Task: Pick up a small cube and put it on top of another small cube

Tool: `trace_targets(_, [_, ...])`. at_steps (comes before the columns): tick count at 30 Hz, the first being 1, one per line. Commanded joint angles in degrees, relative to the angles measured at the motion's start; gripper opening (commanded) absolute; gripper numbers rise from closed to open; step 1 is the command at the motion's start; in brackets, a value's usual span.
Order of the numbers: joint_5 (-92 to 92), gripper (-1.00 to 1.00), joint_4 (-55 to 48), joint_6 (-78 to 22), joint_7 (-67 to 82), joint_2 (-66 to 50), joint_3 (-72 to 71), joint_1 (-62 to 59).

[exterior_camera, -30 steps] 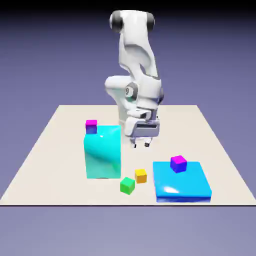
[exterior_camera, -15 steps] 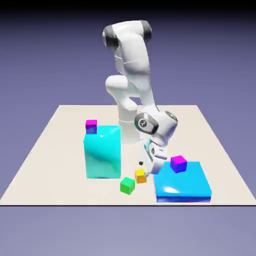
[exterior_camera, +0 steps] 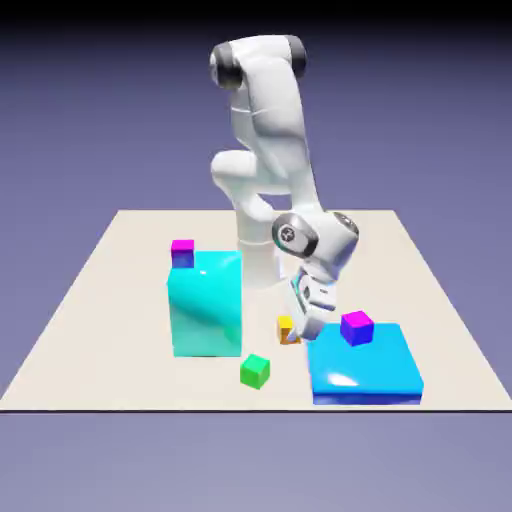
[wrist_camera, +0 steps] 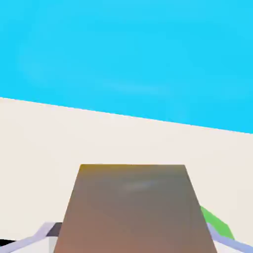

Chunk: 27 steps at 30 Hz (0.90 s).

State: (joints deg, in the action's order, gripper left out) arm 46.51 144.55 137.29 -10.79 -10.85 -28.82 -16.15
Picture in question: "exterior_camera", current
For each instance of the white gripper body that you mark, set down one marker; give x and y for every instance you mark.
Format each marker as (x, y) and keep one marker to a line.
(310, 320)

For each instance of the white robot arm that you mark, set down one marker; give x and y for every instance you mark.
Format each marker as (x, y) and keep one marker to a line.
(276, 132)

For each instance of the small yellow cube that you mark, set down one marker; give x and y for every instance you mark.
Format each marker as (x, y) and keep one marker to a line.
(285, 324)

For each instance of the small magenta cube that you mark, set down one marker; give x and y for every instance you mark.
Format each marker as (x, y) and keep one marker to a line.
(357, 327)
(182, 252)

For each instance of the small green cube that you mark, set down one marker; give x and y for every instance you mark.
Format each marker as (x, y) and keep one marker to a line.
(254, 371)

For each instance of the large blue box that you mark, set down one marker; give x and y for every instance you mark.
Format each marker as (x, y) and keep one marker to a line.
(364, 368)

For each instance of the large cyan box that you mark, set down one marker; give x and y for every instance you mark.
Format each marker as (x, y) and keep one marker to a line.
(204, 304)

